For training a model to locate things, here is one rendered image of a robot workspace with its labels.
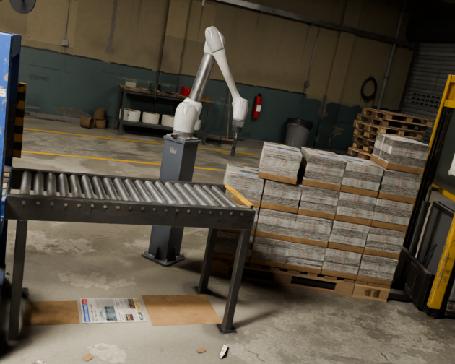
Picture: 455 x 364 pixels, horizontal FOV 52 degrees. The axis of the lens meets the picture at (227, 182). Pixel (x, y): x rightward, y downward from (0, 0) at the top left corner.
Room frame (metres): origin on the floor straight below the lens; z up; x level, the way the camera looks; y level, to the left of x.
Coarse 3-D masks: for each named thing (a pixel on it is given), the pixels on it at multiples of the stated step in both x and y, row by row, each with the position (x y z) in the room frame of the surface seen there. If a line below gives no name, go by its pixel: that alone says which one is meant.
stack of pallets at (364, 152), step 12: (372, 108) 10.17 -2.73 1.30; (360, 120) 10.00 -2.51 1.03; (372, 120) 9.67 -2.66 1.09; (384, 120) 9.54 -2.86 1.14; (396, 120) 9.87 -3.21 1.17; (408, 120) 9.58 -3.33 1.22; (420, 120) 10.12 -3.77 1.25; (432, 120) 9.81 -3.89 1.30; (360, 132) 10.01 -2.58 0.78; (372, 132) 9.54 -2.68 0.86; (384, 132) 9.40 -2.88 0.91; (396, 132) 9.67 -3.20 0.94; (408, 132) 10.20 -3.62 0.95; (420, 132) 9.84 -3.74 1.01; (360, 144) 9.84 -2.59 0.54; (372, 144) 9.70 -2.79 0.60; (360, 156) 9.68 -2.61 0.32
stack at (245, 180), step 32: (256, 192) 3.44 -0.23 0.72; (288, 192) 3.47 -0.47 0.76; (320, 192) 3.48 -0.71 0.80; (256, 224) 3.51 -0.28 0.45; (288, 224) 3.46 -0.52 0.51; (320, 224) 3.47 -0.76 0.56; (352, 224) 3.50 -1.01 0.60; (256, 256) 3.45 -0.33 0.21; (288, 256) 3.47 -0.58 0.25; (320, 256) 3.48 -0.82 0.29; (352, 256) 3.50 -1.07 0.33; (320, 288) 3.49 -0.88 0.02; (352, 288) 3.50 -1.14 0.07
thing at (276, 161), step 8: (264, 152) 3.44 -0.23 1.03; (272, 152) 3.43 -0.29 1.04; (280, 152) 3.43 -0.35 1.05; (288, 152) 3.43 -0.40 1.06; (296, 152) 3.51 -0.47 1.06; (264, 160) 3.45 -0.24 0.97; (272, 160) 3.44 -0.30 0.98; (280, 160) 3.44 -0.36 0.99; (288, 160) 3.44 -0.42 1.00; (296, 160) 3.43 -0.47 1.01; (264, 168) 3.44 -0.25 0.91; (272, 168) 3.44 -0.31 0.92; (280, 168) 3.44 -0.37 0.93; (288, 168) 3.44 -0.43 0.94; (296, 168) 3.43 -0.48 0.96; (288, 176) 3.43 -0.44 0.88; (296, 176) 3.44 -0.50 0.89
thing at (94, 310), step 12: (84, 300) 2.69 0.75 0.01; (96, 300) 2.71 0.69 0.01; (108, 300) 2.74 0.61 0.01; (120, 300) 2.77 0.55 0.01; (132, 300) 2.79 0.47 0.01; (84, 312) 2.56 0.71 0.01; (96, 312) 2.58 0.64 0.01; (108, 312) 2.61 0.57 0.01; (120, 312) 2.63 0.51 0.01; (132, 312) 2.66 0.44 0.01
